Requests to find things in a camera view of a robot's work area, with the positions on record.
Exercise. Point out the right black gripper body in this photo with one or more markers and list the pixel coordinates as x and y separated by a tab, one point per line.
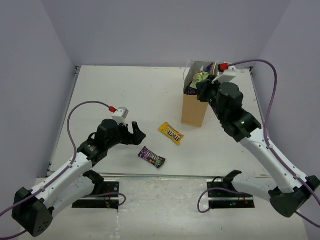
213	89

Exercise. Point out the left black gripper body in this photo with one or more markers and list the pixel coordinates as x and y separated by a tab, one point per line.
131	136

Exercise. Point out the green snack packet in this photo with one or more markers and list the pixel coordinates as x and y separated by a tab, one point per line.
199	77

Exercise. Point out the blue purple snack bag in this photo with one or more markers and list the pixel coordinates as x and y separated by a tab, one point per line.
209	68

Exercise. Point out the purple M&M's packet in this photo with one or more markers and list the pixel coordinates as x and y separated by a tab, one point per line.
152	158

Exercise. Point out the yellow M&M's packet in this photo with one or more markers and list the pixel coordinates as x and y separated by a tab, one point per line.
171	133

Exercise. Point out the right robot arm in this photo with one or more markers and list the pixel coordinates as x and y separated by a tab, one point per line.
288	188

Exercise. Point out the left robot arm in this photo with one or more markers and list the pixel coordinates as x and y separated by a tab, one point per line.
34	209

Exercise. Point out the brown paper bag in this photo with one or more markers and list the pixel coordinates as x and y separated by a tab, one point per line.
194	111

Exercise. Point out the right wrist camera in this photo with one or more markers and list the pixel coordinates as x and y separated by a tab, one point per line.
223	73

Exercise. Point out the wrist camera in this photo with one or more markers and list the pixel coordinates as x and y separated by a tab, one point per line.
223	73
120	116

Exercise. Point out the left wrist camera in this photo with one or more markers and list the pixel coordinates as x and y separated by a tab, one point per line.
120	116

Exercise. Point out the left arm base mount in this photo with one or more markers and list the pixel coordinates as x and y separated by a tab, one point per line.
106	196

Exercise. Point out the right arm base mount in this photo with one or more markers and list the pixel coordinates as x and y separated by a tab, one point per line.
223	195

